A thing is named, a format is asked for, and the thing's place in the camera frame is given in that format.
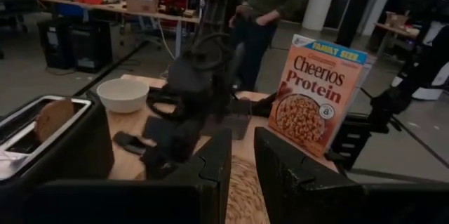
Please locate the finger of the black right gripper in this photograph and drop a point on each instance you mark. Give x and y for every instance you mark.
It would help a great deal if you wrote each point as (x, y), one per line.
(128, 142)
(158, 168)

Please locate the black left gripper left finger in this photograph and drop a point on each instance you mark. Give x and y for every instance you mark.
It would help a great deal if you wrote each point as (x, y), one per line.
(196, 199)

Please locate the small wooden side table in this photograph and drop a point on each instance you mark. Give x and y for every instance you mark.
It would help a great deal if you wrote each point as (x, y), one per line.
(396, 29)

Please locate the black computer tower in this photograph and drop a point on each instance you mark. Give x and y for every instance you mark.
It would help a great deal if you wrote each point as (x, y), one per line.
(91, 48)
(56, 45)

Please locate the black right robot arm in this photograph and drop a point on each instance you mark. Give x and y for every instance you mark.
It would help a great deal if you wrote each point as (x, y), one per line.
(196, 76)

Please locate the long wooden workbench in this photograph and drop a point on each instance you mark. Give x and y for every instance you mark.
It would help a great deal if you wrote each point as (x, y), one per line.
(115, 8)

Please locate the orange Cheerios Protein cereal box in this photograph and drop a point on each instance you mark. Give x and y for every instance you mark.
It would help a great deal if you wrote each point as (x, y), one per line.
(315, 87)

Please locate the round woven straw placemat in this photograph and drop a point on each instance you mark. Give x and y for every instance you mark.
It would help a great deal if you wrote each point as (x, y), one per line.
(245, 196)

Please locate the black toaster with silver top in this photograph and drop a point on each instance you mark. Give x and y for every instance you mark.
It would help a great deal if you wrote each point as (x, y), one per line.
(70, 146)

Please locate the white ceramic bowl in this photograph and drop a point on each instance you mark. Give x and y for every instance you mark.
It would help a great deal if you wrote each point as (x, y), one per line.
(122, 94)

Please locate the brown bread slice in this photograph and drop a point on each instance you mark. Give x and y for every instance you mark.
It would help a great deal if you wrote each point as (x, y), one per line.
(52, 118)

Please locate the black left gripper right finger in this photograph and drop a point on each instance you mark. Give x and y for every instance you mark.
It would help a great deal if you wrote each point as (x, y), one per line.
(315, 196)

